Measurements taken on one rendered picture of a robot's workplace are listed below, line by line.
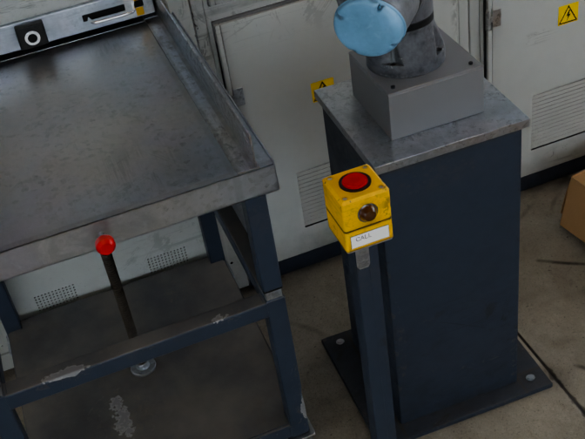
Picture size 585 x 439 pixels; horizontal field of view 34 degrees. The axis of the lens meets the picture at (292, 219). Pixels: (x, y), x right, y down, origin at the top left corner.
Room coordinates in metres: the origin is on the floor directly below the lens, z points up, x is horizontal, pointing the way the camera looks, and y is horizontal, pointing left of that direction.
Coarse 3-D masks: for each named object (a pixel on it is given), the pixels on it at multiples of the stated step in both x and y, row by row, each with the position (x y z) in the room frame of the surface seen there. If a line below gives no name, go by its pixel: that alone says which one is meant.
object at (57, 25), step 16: (96, 0) 1.94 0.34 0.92; (112, 0) 1.94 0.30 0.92; (144, 0) 1.96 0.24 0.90; (48, 16) 1.91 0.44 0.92; (64, 16) 1.91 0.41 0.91; (80, 16) 1.92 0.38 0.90; (96, 16) 1.93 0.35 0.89; (0, 32) 1.88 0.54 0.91; (48, 32) 1.90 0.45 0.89; (64, 32) 1.91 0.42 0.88; (80, 32) 1.92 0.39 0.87; (0, 48) 1.88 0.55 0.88; (16, 48) 1.88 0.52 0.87
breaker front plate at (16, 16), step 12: (0, 0) 1.90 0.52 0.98; (12, 0) 1.90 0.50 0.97; (24, 0) 1.91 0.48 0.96; (36, 0) 1.91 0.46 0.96; (48, 0) 1.92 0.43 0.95; (60, 0) 1.93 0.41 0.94; (72, 0) 1.93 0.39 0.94; (84, 0) 1.94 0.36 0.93; (0, 12) 1.89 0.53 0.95; (12, 12) 1.90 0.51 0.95; (24, 12) 1.91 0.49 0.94; (36, 12) 1.91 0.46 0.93; (0, 24) 1.89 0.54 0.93
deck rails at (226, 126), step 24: (168, 24) 1.86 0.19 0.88; (168, 48) 1.81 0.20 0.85; (192, 48) 1.66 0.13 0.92; (192, 72) 1.69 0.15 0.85; (192, 96) 1.59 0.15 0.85; (216, 96) 1.52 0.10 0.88; (216, 120) 1.49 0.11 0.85; (240, 120) 1.37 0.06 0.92; (240, 144) 1.40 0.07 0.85; (240, 168) 1.32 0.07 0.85
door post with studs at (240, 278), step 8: (168, 0) 1.99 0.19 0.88; (176, 0) 1.99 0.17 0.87; (184, 0) 1.99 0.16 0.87; (168, 8) 1.99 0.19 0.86; (176, 8) 1.99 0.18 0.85; (184, 8) 1.99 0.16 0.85; (176, 16) 1.99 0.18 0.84; (184, 16) 1.99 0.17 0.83; (184, 24) 1.99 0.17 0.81; (192, 32) 2.00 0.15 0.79; (192, 40) 1.99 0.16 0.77; (224, 232) 1.99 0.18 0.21; (232, 248) 1.99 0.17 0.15; (232, 256) 1.99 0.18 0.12; (232, 264) 1.99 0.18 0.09; (240, 264) 1.99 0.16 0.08; (240, 272) 1.99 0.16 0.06; (240, 280) 1.99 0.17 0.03
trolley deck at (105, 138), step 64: (0, 64) 1.87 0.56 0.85; (64, 64) 1.82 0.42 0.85; (128, 64) 1.77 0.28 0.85; (0, 128) 1.60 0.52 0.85; (64, 128) 1.56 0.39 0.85; (128, 128) 1.52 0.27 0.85; (192, 128) 1.48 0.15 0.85; (0, 192) 1.38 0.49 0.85; (64, 192) 1.35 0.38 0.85; (128, 192) 1.31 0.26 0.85; (192, 192) 1.29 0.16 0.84; (256, 192) 1.32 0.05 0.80; (0, 256) 1.21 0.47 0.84; (64, 256) 1.23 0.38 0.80
